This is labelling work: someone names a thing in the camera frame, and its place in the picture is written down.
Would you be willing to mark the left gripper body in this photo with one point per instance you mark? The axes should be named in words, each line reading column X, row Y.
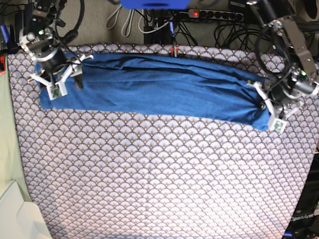
column 288, row 89

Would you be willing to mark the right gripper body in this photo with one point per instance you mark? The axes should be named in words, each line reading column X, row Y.
column 49, row 60

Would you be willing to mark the blue long-sleeve T-shirt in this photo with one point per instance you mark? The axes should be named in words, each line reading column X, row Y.
column 163, row 85

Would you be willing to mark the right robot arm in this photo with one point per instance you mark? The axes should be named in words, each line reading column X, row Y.
column 41, row 41

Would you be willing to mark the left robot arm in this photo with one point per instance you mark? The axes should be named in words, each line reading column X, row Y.
column 277, row 18

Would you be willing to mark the blue box at top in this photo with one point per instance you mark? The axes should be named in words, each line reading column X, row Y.
column 155, row 4

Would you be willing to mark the black power strip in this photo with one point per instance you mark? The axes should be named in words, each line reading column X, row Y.
column 215, row 15

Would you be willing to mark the fan-patterned tablecloth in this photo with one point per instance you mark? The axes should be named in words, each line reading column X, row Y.
column 101, row 175

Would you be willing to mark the black OpenArm base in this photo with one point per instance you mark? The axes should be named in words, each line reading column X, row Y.
column 304, row 223

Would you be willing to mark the white plastic bin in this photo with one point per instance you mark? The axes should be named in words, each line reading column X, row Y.
column 20, row 219

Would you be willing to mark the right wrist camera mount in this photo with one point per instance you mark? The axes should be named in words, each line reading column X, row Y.
column 55, row 85

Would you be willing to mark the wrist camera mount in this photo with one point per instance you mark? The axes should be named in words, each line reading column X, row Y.
column 279, row 113
column 55, row 85

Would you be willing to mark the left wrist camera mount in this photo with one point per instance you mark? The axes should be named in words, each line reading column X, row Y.
column 279, row 113

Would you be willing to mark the blue-handled clamp left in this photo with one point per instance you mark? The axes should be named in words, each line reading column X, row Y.
column 9, row 39

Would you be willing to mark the blue-handled clamp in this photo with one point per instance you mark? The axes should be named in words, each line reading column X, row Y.
column 9, row 39
column 174, row 48

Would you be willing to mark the blue-handled clamp centre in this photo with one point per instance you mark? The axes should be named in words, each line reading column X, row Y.
column 174, row 48

